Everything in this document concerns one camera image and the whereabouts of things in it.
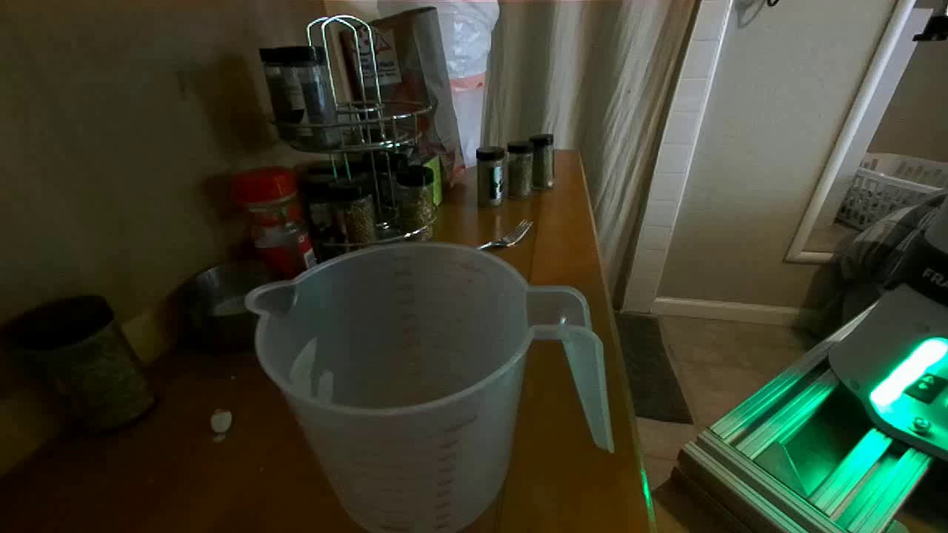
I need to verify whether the metal spoon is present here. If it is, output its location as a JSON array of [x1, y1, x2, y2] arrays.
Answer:
[[475, 216, 536, 256]]

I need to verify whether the translucent plastic measuring jug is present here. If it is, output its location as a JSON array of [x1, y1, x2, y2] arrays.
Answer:
[[242, 240, 616, 533]]

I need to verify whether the dark door mat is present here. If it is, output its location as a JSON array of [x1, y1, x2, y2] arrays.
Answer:
[[616, 312, 693, 428]]

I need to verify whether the red-lid plastic container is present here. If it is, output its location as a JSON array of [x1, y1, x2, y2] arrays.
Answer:
[[235, 165, 319, 281]]

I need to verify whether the small metal bowl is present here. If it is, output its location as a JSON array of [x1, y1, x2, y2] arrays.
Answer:
[[182, 257, 275, 354]]

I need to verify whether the grey cloth pile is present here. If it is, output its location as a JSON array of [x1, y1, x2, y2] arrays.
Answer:
[[793, 197, 927, 337]]

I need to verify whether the white laundry basket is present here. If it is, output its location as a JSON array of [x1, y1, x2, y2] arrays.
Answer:
[[832, 151, 948, 234]]

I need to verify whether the chrome wire spice rack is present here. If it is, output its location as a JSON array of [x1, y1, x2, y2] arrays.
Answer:
[[293, 12, 444, 250]]

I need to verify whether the white door frame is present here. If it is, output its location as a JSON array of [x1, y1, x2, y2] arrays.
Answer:
[[619, 0, 737, 318]]

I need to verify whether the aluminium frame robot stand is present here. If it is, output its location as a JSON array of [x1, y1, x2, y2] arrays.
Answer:
[[675, 285, 948, 533]]

